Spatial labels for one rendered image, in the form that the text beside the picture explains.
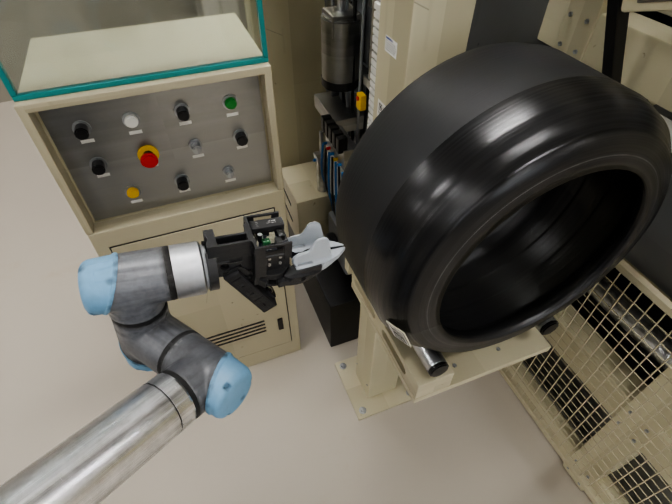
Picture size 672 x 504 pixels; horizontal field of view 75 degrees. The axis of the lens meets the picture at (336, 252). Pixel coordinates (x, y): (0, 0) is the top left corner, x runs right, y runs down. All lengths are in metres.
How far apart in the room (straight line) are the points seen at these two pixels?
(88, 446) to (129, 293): 0.18
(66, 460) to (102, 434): 0.04
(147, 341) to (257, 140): 0.76
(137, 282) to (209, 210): 0.74
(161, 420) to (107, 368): 1.63
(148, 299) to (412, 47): 0.61
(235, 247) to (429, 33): 0.53
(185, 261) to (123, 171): 0.70
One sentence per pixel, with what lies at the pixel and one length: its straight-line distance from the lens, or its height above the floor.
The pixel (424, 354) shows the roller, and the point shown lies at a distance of 0.95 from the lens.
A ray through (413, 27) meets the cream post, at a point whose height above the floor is 1.43.
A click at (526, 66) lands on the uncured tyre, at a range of 0.73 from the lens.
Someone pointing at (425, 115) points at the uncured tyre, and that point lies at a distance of 0.68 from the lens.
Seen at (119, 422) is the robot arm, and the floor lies 1.24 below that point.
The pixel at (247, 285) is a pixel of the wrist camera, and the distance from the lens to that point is 0.65.
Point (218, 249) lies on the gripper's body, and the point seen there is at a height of 1.30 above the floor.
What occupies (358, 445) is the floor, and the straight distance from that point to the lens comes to 1.83.
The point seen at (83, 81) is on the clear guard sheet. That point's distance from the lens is 1.15.
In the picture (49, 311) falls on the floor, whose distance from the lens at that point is 2.53.
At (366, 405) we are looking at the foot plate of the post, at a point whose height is 0.01.
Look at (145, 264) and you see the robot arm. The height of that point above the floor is 1.30.
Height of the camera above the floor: 1.72
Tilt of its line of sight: 46 degrees down
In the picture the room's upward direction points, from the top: straight up
